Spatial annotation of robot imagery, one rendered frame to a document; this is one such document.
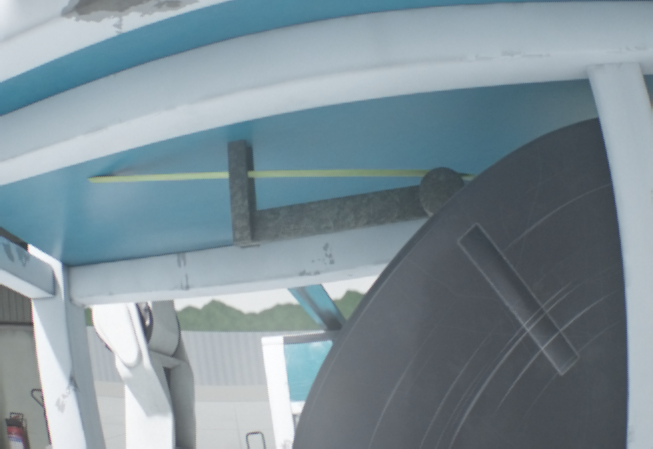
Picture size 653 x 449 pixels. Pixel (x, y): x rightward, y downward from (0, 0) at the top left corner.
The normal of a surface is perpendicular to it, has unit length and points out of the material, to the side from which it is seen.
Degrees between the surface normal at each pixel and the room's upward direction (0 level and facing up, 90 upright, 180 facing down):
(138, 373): 114
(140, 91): 90
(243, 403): 90
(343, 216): 90
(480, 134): 180
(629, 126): 90
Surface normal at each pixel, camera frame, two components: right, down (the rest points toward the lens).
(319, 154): 0.09, 0.95
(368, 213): -0.23, -0.26
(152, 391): -0.13, 0.14
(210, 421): 0.00, -0.29
